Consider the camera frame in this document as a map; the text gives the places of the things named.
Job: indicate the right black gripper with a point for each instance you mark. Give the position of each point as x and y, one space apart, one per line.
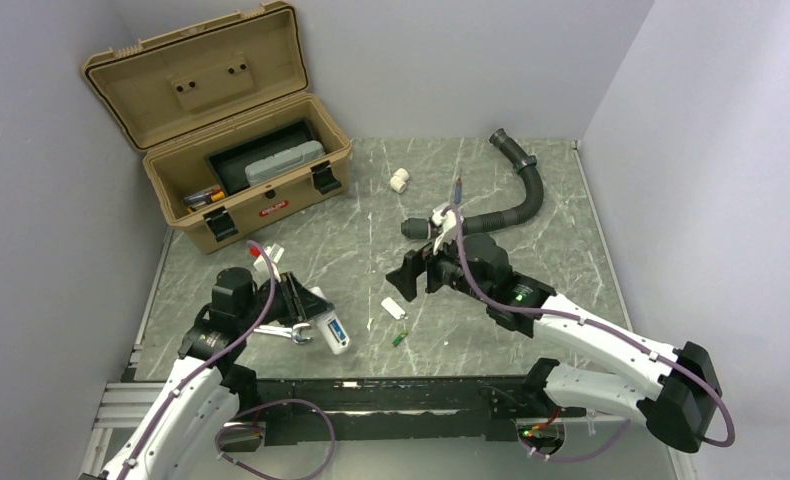
414 263

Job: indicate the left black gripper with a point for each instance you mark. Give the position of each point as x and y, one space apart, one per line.
300 304

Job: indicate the white remote control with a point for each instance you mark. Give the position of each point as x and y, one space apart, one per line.
322 321

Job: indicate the blue battery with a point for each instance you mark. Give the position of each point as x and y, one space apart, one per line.
339 333

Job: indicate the white battery cover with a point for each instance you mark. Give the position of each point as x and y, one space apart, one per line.
393 309

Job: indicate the green battery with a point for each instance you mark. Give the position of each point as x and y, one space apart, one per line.
399 338

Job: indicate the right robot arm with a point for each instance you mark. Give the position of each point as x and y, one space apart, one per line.
673 391

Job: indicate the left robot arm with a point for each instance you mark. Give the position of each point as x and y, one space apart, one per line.
207 392

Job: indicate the silver open-end wrench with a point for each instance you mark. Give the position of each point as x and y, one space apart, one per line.
297 333

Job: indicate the white pipe fitting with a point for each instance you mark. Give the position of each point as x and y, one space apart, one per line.
399 180

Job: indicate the grey plastic case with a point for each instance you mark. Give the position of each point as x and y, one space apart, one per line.
264 170

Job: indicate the orange black tool in toolbox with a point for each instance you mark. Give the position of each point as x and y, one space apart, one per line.
203 198

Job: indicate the black tray in toolbox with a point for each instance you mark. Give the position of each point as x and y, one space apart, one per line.
228 165

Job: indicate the tan plastic toolbox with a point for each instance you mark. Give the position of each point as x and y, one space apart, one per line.
184 95

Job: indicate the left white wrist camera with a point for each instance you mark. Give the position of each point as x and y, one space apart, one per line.
266 259

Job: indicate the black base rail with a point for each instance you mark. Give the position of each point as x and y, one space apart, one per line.
286 412

